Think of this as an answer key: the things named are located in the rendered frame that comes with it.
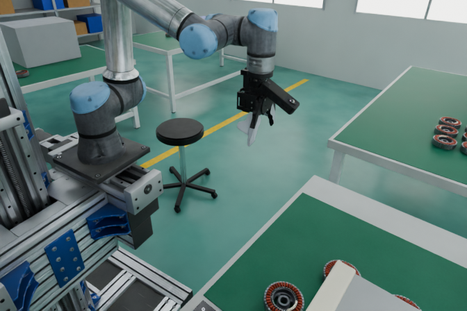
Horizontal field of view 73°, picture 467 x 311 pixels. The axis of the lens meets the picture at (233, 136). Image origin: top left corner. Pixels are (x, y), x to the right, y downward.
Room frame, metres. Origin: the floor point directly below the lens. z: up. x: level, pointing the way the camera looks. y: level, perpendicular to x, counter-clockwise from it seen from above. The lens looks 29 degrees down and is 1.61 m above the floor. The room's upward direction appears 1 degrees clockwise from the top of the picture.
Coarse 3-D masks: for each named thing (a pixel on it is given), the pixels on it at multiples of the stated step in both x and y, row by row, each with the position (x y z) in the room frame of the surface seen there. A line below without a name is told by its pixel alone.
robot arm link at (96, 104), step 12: (84, 84) 0.93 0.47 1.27; (96, 84) 0.93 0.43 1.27; (108, 84) 0.96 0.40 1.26; (72, 96) 0.86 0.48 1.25; (84, 96) 0.85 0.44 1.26; (96, 96) 0.86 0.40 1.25; (108, 96) 0.89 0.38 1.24; (120, 96) 0.94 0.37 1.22; (72, 108) 0.86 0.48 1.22; (84, 108) 0.84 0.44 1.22; (96, 108) 0.85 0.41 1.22; (108, 108) 0.88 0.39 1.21; (120, 108) 0.93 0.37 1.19; (84, 120) 0.84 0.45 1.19; (96, 120) 0.85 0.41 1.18; (108, 120) 0.88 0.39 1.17; (84, 132) 0.84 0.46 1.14; (96, 132) 0.84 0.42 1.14
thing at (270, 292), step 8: (272, 288) 0.58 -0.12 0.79; (280, 288) 0.58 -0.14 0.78; (288, 288) 0.58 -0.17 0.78; (296, 288) 0.58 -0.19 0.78; (264, 296) 0.55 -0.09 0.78; (272, 296) 0.55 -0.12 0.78; (280, 296) 0.56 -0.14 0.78; (288, 296) 0.57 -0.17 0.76; (296, 296) 0.55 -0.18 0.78; (264, 304) 0.54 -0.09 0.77; (272, 304) 0.53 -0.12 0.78; (280, 304) 0.53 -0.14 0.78; (288, 304) 0.54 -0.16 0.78; (296, 304) 0.53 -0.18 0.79
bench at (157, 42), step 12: (132, 36) 4.02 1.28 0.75; (144, 36) 4.03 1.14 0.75; (156, 36) 4.04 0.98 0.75; (144, 48) 3.58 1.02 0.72; (156, 48) 3.46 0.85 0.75; (168, 48) 3.46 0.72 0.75; (180, 48) 3.48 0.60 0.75; (168, 60) 3.38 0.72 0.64; (240, 60) 5.01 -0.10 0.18; (168, 72) 3.39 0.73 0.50; (168, 84) 3.41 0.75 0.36; (204, 84) 3.85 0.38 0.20; (168, 96) 3.43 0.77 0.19; (180, 96) 3.49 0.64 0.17
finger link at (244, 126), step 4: (248, 116) 0.79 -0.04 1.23; (260, 116) 0.78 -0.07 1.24; (248, 120) 0.79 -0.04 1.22; (260, 120) 0.79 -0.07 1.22; (240, 124) 0.79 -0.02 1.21; (244, 124) 0.78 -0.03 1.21; (248, 124) 0.78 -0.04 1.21; (256, 124) 0.77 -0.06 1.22; (240, 128) 0.78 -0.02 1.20; (244, 128) 0.78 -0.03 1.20; (248, 128) 0.77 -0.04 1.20; (252, 128) 0.76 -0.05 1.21; (256, 128) 0.77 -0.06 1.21; (244, 132) 0.77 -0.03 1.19; (248, 132) 0.76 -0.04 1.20; (252, 132) 0.76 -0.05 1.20; (256, 132) 0.77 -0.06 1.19; (248, 136) 0.76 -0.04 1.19; (252, 136) 0.76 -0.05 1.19; (248, 140) 0.76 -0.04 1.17; (252, 140) 0.76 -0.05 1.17; (248, 144) 0.76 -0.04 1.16
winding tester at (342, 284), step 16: (336, 272) 0.23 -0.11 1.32; (352, 272) 0.23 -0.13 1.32; (320, 288) 0.21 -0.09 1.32; (336, 288) 0.21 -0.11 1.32; (352, 288) 0.21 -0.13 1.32; (368, 288) 0.21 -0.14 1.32; (320, 304) 0.19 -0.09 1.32; (336, 304) 0.19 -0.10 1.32; (352, 304) 0.19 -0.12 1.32; (368, 304) 0.19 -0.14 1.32; (384, 304) 0.19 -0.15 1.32; (400, 304) 0.19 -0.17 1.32
